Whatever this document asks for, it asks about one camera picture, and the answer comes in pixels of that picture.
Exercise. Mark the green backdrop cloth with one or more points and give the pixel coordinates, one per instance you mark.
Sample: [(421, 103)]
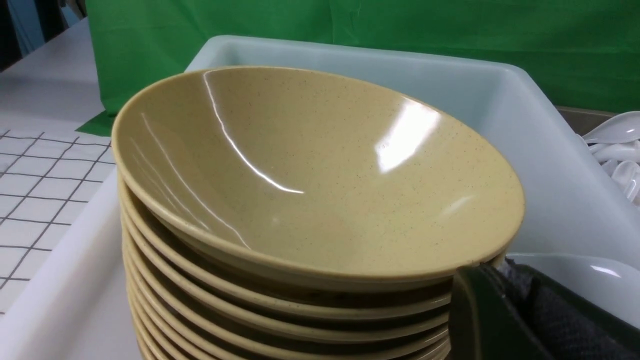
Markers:
[(583, 54)]

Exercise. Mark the large white plastic tub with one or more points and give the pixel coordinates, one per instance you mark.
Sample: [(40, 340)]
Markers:
[(579, 228)]

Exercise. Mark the yellow noodle bowl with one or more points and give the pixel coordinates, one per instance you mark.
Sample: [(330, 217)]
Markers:
[(176, 141)]

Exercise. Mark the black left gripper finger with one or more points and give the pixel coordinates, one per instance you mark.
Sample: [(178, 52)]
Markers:
[(515, 312)]

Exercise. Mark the olive brown spoon bin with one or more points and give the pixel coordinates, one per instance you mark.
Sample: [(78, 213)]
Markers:
[(582, 121)]

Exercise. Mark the stack of yellow bowls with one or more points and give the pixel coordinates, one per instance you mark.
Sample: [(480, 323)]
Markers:
[(280, 325)]

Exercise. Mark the pile of white spoons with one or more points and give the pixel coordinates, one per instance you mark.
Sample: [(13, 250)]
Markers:
[(615, 145)]

